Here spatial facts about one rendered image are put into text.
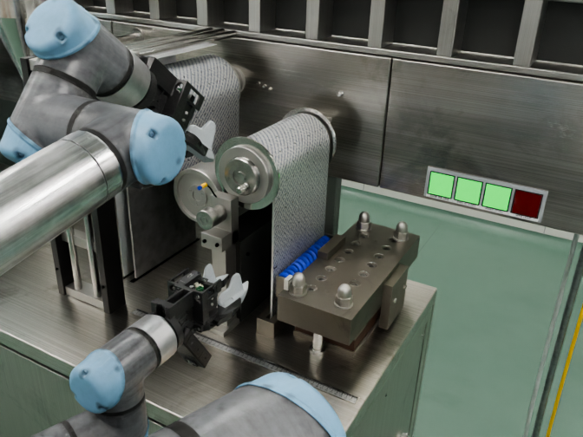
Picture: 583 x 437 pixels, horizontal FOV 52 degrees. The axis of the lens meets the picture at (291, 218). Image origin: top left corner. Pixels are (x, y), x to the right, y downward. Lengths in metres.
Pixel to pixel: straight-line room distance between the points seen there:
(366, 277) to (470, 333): 1.73
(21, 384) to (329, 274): 0.75
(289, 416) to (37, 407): 1.03
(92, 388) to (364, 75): 0.86
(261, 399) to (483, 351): 2.33
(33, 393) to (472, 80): 1.17
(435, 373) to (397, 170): 1.45
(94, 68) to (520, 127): 0.84
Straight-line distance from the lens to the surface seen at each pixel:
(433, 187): 1.35
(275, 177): 1.12
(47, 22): 0.75
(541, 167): 1.30
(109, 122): 0.64
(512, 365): 2.83
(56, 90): 0.73
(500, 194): 1.32
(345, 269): 1.28
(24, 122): 0.73
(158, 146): 0.62
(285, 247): 1.25
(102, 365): 0.87
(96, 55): 0.75
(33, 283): 1.56
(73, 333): 1.36
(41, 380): 1.46
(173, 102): 0.88
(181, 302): 0.95
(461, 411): 2.54
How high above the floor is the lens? 1.69
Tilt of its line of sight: 26 degrees down
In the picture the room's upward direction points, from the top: 2 degrees clockwise
